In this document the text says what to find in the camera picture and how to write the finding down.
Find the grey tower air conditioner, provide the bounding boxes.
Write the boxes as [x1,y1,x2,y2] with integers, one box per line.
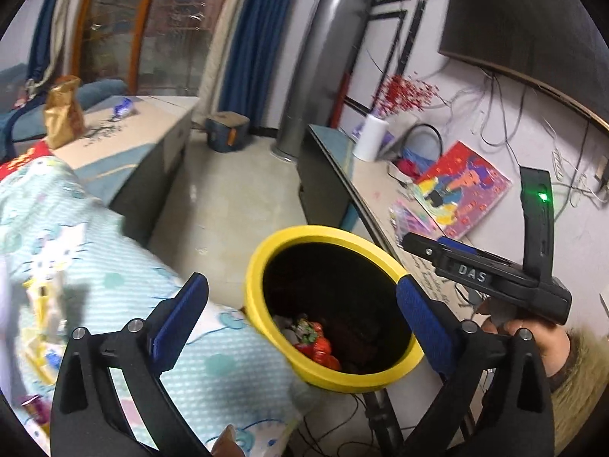
[270,0,373,163]

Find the floor cables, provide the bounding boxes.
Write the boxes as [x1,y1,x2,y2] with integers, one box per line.
[294,380,430,457]

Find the red printed blanket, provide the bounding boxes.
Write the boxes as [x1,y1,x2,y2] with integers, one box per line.
[0,139,54,178]

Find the red wrapper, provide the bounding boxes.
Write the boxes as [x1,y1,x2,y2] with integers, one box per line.
[289,318,342,371]

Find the red berry branches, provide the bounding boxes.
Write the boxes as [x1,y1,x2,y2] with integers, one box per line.
[370,73,446,118]

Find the person's right forearm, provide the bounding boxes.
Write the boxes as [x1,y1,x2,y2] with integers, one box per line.
[547,326,609,457]

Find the beige curtain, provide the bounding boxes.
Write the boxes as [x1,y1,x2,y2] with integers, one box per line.
[46,0,92,83]
[196,0,239,102]

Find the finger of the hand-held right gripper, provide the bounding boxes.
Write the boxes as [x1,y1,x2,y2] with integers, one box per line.
[403,232,450,270]
[438,236,512,262]

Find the blue storage stool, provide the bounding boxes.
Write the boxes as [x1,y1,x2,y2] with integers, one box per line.
[204,111,251,154]

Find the wall-mounted television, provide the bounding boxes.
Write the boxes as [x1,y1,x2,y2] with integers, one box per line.
[437,0,609,135]

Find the yellow packet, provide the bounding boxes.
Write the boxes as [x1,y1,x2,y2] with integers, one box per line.
[23,280,64,382]

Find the pastel bead box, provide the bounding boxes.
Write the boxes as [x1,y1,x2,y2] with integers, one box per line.
[388,197,442,249]

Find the colourful painting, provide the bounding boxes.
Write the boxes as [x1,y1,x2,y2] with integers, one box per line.
[413,141,513,242]

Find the person's left hand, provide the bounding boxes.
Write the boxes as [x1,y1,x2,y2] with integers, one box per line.
[212,426,248,457]

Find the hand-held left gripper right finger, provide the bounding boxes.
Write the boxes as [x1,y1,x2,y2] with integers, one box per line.
[396,276,555,457]

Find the cartoon cat printed blanket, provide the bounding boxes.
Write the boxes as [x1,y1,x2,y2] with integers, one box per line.
[0,155,310,457]

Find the wide blue curtain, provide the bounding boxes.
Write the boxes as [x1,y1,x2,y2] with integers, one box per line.
[215,0,306,137]

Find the person's right hand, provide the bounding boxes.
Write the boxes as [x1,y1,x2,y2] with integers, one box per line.
[480,295,570,377]

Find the black stand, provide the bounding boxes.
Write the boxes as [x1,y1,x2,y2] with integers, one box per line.
[363,389,406,457]

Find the wall cables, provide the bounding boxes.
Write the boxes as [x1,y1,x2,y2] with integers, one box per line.
[442,66,609,211]

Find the television console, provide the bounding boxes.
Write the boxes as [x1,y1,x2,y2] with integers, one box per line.
[297,123,607,439]

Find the yellow round bin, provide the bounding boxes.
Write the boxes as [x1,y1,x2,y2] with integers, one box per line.
[244,225,424,393]

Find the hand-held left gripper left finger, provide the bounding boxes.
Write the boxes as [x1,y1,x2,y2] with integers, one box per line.
[50,272,215,457]

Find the gold paper bag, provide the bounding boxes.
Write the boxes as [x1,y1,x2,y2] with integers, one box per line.
[43,75,86,150]

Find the blue white wrapper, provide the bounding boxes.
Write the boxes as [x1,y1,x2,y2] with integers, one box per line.
[109,97,137,118]

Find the black wire basket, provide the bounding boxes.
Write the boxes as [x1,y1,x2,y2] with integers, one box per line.
[401,123,444,163]

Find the beige coffee table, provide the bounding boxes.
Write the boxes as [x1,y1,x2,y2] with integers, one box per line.
[48,95,201,244]

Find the purple wrapper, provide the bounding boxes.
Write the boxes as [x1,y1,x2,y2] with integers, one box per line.
[20,391,49,435]

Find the blue grey sofa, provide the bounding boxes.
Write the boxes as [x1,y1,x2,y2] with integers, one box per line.
[0,63,130,154]

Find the wooden sliding glass door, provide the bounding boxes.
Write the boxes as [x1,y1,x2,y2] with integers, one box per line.
[70,0,249,99]

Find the narrow blue curtain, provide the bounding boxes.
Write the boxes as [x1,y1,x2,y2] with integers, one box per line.
[25,0,73,83]

